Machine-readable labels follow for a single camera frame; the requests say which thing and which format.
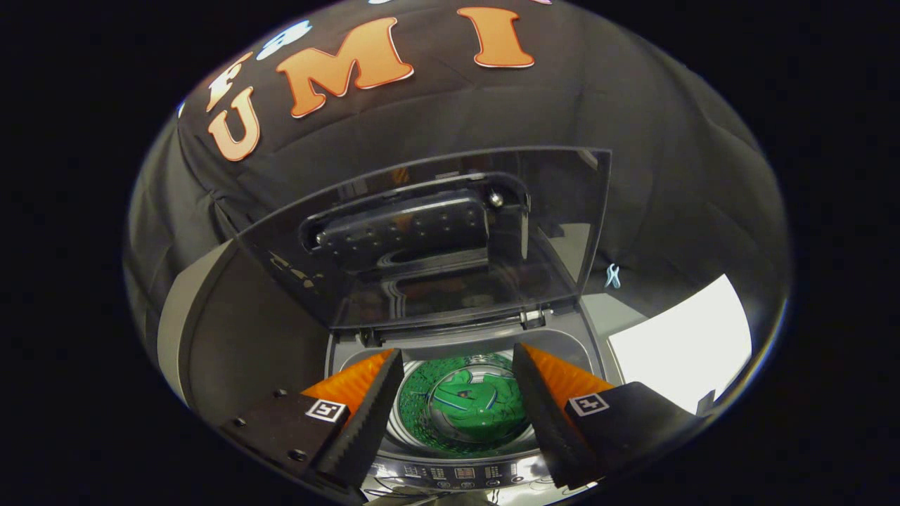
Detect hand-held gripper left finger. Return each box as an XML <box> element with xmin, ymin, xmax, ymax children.
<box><xmin>219</xmin><ymin>348</ymin><xmax>406</xmax><ymax>493</ymax></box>

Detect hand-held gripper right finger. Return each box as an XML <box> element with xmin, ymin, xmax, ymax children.
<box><xmin>512</xmin><ymin>343</ymin><xmax>704</xmax><ymax>491</ymax></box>

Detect green polo shirt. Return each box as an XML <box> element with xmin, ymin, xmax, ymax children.
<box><xmin>425</xmin><ymin>365</ymin><xmax>529</xmax><ymax>433</ymax></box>

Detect grey washing machine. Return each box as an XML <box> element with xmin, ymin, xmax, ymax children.
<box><xmin>325</xmin><ymin>309</ymin><xmax>609</xmax><ymax>506</ymax></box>

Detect transparent washing machine lid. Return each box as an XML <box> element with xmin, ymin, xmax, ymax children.
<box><xmin>236</xmin><ymin>146</ymin><xmax>612</xmax><ymax>331</ymax></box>

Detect grey side table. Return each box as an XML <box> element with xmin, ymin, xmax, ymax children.
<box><xmin>156</xmin><ymin>238</ymin><xmax>331</xmax><ymax>429</ymax></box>

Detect white sheet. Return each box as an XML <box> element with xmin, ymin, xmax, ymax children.
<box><xmin>608</xmin><ymin>274</ymin><xmax>753</xmax><ymax>415</ymax></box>

